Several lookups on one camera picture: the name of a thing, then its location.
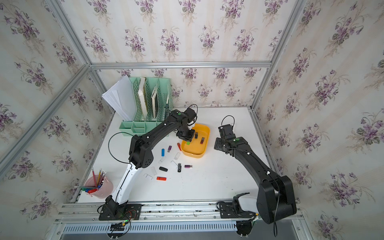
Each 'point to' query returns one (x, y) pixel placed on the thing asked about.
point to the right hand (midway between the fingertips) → (223, 145)
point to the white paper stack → (122, 97)
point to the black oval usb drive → (163, 169)
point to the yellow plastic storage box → (199, 146)
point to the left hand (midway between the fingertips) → (192, 140)
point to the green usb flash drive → (188, 142)
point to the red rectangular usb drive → (161, 178)
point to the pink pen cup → (97, 185)
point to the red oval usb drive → (179, 146)
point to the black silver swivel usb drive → (179, 167)
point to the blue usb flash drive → (163, 152)
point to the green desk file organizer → (154, 102)
